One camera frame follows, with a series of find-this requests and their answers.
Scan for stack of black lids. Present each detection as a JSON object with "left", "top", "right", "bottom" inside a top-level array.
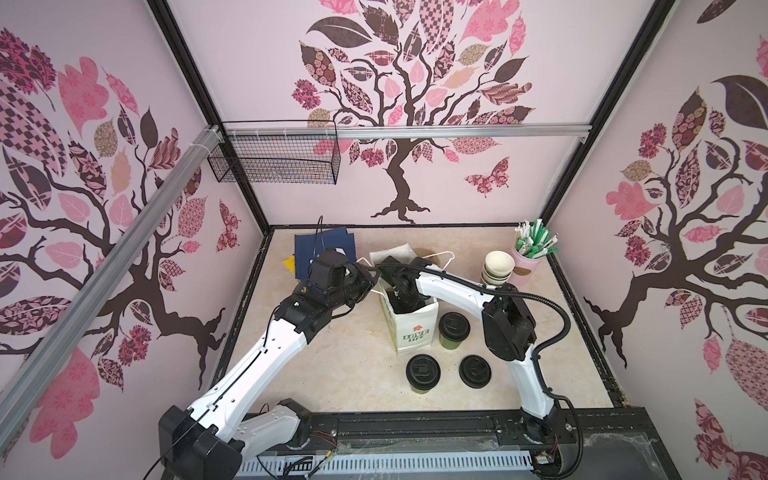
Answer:
[{"left": 458, "top": 355, "right": 492, "bottom": 389}]

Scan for dark blue napkins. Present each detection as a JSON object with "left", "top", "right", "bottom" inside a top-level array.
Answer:
[{"left": 294, "top": 227, "right": 358, "bottom": 281}]

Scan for bundle of wrapped straws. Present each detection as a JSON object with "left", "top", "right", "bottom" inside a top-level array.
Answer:
[{"left": 513, "top": 219, "right": 559, "bottom": 260}]

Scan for white slotted cable duct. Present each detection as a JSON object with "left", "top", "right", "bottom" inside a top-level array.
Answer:
[{"left": 235, "top": 451, "right": 533, "bottom": 479}]

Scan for aluminium rail back wall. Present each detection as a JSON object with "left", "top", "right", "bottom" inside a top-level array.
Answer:
[{"left": 224, "top": 122, "right": 592, "bottom": 140}]

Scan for aluminium rail wall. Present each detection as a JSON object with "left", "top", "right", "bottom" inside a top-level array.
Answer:
[
  {"left": 0, "top": 125, "right": 223, "bottom": 451},
  {"left": 224, "top": 122, "right": 592, "bottom": 140}
]

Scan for black wire basket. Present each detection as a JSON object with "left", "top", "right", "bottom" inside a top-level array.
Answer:
[{"left": 208, "top": 120, "right": 341, "bottom": 185}]

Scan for pink straw holder cup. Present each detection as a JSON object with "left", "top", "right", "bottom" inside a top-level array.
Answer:
[{"left": 508, "top": 249, "right": 542, "bottom": 287}]

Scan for stack of paper cups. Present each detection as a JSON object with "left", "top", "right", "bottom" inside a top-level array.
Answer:
[{"left": 481, "top": 250, "right": 515, "bottom": 286}]

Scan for yellow napkins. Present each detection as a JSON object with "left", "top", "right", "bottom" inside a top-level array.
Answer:
[{"left": 283, "top": 256, "right": 296, "bottom": 275}]

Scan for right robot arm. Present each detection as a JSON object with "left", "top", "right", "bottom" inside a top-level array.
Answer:
[{"left": 377, "top": 258, "right": 584, "bottom": 479}]

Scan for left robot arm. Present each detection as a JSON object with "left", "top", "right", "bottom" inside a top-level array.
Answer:
[{"left": 158, "top": 250, "right": 379, "bottom": 479}]

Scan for green paper coffee cup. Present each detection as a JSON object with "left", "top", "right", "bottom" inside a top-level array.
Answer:
[{"left": 439, "top": 335, "right": 464, "bottom": 350}]

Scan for aluminium rail left wall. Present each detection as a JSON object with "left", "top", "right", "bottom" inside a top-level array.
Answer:
[{"left": 0, "top": 125, "right": 223, "bottom": 451}]

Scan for white illustrated paper bag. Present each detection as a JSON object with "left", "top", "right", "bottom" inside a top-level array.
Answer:
[{"left": 366, "top": 243, "right": 455, "bottom": 355}]

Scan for black cup lid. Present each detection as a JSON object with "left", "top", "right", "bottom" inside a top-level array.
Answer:
[
  {"left": 405, "top": 354, "right": 441, "bottom": 387},
  {"left": 438, "top": 312, "right": 471, "bottom": 342}
]

